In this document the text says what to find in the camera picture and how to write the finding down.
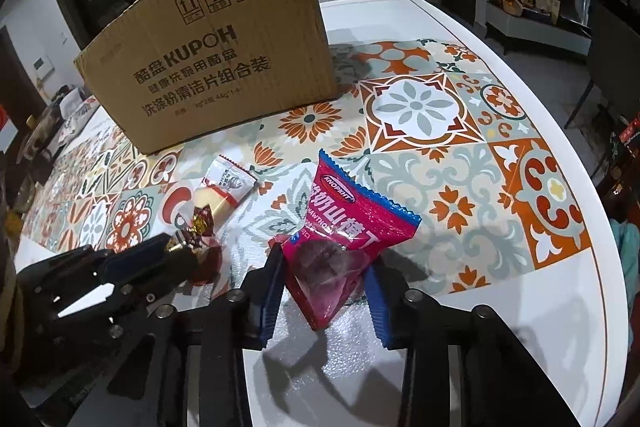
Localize floral tissue pouch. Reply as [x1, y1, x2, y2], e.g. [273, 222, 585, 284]
[54, 98, 102, 144]

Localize white yellow snack packet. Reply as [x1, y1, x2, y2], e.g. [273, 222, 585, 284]
[192, 155, 260, 214]

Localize patterned white tablecloth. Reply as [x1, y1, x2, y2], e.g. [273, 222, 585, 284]
[10, 0, 622, 427]

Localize magenta triangular snack packet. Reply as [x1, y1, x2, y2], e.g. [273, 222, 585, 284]
[282, 148, 422, 332]

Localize white low cabinet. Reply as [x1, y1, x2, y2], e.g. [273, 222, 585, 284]
[486, 2, 594, 56]

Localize teal cloth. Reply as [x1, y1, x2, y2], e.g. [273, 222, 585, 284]
[611, 219, 640, 304]

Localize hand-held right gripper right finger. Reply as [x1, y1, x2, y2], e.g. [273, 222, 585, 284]
[366, 256, 582, 427]

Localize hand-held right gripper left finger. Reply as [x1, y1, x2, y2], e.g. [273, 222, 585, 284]
[67, 244, 287, 427]

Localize red gold candy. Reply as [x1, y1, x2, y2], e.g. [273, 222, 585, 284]
[167, 202, 224, 286]

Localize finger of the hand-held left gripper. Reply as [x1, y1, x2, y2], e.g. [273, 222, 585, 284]
[97, 233, 169, 289]
[114, 252, 195, 314]

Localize brown cardboard box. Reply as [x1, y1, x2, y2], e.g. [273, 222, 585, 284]
[74, 0, 341, 156]

